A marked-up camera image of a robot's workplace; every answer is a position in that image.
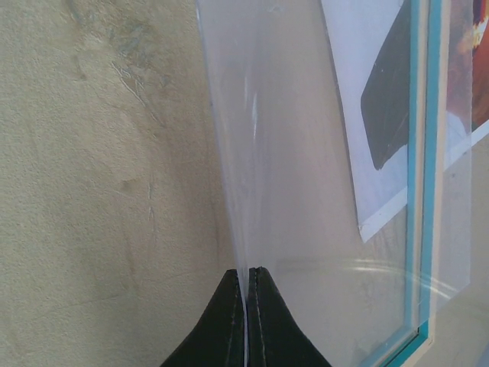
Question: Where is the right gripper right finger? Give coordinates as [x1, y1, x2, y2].
[247, 267, 330, 367]

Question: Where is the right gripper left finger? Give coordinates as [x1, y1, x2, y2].
[161, 269, 245, 367]

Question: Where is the clear plastic sheet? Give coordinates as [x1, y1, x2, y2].
[196, 1, 473, 366]

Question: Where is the hot air balloon photo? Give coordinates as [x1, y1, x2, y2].
[322, 1, 488, 241]

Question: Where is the blue wooden picture frame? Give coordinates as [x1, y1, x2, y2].
[377, 1, 455, 366]

